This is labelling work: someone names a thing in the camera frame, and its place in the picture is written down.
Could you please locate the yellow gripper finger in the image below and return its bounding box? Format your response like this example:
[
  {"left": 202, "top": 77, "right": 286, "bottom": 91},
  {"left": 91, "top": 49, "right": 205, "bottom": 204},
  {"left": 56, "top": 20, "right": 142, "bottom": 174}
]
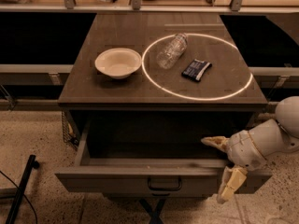
[
  {"left": 217, "top": 165, "right": 248, "bottom": 204},
  {"left": 201, "top": 136, "right": 229, "bottom": 153}
]

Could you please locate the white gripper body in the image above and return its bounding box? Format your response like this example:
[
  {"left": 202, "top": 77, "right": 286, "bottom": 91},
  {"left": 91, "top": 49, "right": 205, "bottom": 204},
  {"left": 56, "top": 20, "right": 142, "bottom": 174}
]
[{"left": 226, "top": 131, "right": 266, "bottom": 171}]

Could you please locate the grey top drawer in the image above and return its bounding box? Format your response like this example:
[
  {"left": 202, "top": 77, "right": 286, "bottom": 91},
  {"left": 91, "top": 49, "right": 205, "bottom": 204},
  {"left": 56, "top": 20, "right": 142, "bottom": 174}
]
[{"left": 54, "top": 121, "right": 273, "bottom": 199}]

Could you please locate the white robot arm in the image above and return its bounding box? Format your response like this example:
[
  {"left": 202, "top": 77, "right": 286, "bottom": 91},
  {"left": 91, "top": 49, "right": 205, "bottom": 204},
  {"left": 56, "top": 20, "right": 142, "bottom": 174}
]
[{"left": 201, "top": 96, "right": 299, "bottom": 203}]

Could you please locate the grey drawer cabinet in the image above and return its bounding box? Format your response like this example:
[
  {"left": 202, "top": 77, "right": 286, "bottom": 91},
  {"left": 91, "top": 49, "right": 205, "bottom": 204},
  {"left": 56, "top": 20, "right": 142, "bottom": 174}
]
[{"left": 57, "top": 12, "right": 269, "bottom": 200}]

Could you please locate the dark blue snack packet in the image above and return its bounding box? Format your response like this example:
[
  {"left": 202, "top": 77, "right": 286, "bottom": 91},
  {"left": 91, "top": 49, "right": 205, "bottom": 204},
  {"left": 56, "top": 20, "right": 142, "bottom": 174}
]
[{"left": 181, "top": 59, "right": 212, "bottom": 82}]

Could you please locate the clear plastic water bottle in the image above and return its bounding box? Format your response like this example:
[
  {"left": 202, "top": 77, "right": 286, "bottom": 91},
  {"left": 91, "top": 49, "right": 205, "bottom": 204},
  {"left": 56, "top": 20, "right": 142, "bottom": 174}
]
[{"left": 156, "top": 33, "right": 188, "bottom": 69}]

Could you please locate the white paper bowl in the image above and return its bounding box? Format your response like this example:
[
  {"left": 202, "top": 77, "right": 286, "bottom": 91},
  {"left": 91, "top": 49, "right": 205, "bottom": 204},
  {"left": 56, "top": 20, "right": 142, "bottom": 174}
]
[{"left": 94, "top": 48, "right": 141, "bottom": 79}]

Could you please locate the black metal stand leg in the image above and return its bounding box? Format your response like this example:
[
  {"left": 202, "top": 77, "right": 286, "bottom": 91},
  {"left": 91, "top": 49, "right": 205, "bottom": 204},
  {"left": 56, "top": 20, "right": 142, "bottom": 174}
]
[{"left": 6, "top": 155, "right": 39, "bottom": 224}]

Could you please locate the wire mesh side basket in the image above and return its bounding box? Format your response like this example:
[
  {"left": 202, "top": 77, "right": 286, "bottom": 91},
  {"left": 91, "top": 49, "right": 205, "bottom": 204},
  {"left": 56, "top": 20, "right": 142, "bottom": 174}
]
[{"left": 62, "top": 112, "right": 78, "bottom": 150}]

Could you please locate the black floor cable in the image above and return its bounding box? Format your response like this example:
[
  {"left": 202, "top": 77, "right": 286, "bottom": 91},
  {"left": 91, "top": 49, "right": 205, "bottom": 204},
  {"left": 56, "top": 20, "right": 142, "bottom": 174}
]
[{"left": 0, "top": 170, "right": 39, "bottom": 224}]

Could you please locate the metal shelf rail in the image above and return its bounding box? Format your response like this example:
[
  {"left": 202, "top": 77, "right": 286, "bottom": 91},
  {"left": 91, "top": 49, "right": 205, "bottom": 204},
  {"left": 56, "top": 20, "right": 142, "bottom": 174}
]
[{"left": 0, "top": 64, "right": 73, "bottom": 86}]

